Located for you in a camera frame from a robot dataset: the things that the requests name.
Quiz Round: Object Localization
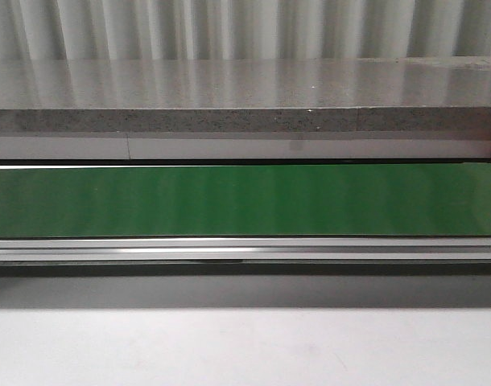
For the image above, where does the grey stone slab shelf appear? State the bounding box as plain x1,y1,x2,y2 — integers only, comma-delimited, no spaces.
0,56,491,161

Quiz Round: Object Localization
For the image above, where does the green conveyor belt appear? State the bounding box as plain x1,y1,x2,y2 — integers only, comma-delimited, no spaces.
0,163,491,239

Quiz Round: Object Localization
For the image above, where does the white corrugated back panel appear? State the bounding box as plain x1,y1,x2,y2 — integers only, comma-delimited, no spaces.
0,1,491,60

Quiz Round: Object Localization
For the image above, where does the aluminium conveyor side rail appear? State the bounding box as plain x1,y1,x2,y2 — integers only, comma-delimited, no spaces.
0,236,491,277

